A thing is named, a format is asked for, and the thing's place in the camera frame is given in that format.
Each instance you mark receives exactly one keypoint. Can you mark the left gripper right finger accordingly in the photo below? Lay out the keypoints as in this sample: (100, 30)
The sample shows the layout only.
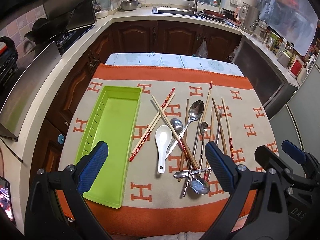
(267, 218)

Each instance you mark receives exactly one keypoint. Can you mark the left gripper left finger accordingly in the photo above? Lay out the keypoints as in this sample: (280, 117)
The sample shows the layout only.
(56, 208)

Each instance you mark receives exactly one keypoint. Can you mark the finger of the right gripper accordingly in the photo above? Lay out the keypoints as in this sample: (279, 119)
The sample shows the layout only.
(271, 163)
(307, 161)

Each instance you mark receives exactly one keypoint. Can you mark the brown bamboo chopstick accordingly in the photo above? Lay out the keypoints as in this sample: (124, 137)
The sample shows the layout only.
(220, 137)

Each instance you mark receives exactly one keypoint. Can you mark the red-banded bamboo chopstick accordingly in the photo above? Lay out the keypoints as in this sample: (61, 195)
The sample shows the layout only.
(228, 128)

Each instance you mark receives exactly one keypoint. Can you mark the small steel teaspoon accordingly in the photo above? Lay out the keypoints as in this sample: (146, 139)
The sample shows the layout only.
(203, 130)

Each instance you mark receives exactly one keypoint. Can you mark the large steel tablespoon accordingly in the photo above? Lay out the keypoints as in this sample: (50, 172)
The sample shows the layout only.
(195, 111)

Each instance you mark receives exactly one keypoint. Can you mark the steel spoon textured handle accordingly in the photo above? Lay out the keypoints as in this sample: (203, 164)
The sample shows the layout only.
(178, 126)

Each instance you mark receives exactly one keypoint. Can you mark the white ceramic soup spoon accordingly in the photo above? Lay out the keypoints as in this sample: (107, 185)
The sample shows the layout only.
(163, 138)

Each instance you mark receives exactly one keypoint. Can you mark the plain bamboo chopstick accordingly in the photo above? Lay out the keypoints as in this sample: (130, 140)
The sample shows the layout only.
(150, 129)

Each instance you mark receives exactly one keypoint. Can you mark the red-patterned chopstick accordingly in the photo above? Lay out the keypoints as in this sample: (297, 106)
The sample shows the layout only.
(152, 127)

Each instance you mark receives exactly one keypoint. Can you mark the steel soup spoon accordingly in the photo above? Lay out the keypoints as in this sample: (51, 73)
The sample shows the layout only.
(199, 185)

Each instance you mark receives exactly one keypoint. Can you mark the dark wooden chopstick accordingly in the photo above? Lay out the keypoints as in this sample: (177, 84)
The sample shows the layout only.
(185, 134)

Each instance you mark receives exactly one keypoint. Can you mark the dishwasher appliance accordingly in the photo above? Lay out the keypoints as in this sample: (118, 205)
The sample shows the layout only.
(272, 83)

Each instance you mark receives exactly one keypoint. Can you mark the orange H-pattern cloth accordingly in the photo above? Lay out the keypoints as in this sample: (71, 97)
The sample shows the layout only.
(152, 203)

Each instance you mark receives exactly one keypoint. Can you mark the green plastic utensil tray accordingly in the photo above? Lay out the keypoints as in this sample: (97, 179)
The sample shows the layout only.
(112, 121)

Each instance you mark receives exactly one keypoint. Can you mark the electric kettle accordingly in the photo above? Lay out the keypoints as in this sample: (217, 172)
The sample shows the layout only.
(246, 15)

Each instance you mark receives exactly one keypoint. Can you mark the steel pot on counter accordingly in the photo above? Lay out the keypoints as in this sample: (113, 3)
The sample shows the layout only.
(130, 5)

